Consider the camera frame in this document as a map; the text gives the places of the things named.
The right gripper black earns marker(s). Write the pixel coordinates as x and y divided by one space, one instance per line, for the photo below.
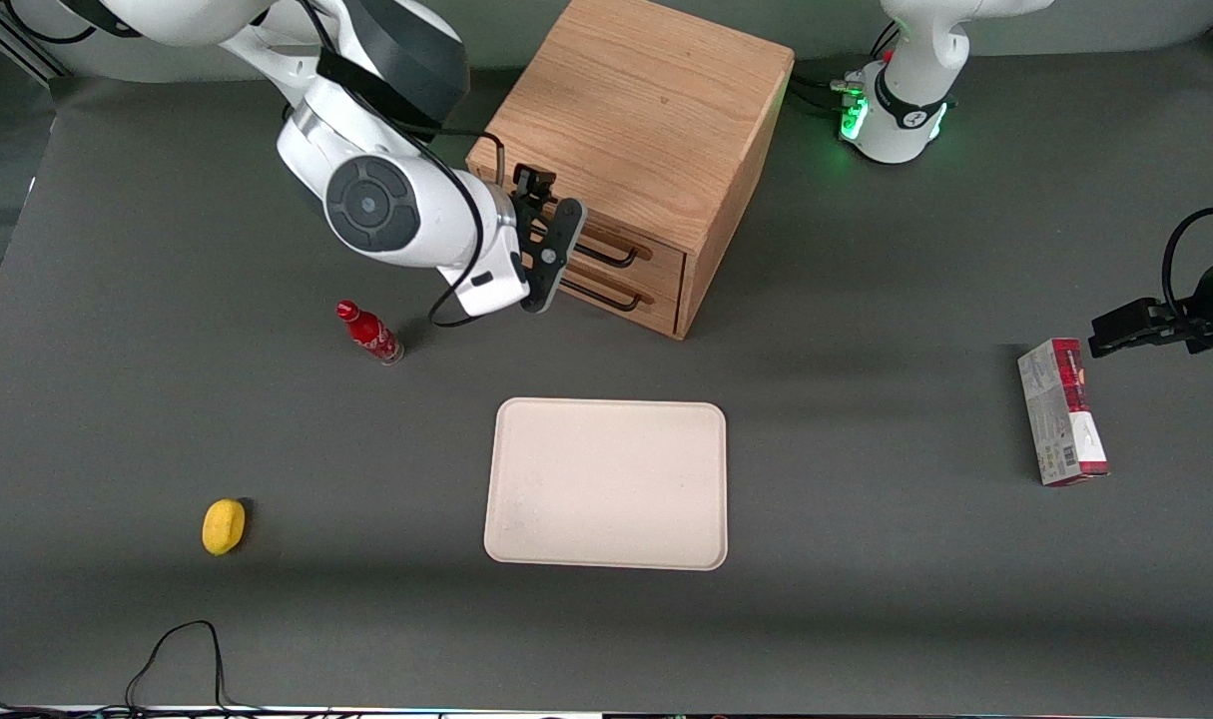
527 187

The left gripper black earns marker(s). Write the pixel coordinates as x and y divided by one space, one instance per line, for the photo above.
1212 303

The wooden drawer with notched front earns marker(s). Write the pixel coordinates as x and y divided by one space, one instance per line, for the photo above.
666 265

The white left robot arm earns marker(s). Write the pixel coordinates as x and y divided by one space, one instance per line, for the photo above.
901 130

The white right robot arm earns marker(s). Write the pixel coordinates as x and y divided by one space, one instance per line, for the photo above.
436 215

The wooden drawer cabinet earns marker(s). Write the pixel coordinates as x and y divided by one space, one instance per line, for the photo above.
646 110

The wooden drawer with plain front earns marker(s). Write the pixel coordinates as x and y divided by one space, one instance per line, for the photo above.
666 310

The red and grey carton box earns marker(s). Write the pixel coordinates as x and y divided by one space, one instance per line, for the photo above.
1060 419

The red bottle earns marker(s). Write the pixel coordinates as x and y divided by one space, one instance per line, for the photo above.
371 335

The beige plastic tray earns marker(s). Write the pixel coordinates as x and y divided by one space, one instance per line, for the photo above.
606 484

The dark grey table mat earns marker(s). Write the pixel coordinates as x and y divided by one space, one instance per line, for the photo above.
866 599

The yellow toy lemon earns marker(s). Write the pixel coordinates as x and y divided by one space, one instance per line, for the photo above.
223 526

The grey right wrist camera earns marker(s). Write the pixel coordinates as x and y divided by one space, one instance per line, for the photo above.
556 255

